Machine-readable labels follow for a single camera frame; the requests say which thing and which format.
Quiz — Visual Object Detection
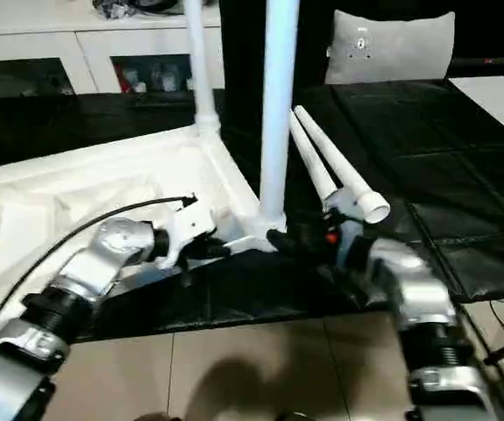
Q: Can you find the grey cushion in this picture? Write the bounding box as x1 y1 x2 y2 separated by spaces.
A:
323 9 457 85

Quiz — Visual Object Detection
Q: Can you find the white plastic table top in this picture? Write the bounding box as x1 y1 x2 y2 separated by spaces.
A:
0 122 287 347

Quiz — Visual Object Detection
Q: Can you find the white plastic table leg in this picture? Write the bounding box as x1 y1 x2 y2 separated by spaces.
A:
289 104 344 205
258 0 302 229
183 0 222 132
297 104 392 225

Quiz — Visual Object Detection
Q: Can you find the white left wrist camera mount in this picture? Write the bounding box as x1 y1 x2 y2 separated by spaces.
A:
154 203 217 268

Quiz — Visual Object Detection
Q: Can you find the black work mat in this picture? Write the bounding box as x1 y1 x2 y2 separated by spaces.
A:
0 81 504 341

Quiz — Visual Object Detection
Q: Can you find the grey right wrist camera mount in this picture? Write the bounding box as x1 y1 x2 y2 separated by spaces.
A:
321 190 366 264

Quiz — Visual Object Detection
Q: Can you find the dark clutter pile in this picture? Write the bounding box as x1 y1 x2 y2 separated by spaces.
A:
91 0 134 21

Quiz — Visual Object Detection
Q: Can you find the white glass-door cabinet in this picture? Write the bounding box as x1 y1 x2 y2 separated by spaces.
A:
0 0 226 100

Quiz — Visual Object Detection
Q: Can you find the grey round helmet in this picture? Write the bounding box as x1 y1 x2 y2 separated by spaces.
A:
132 0 182 12

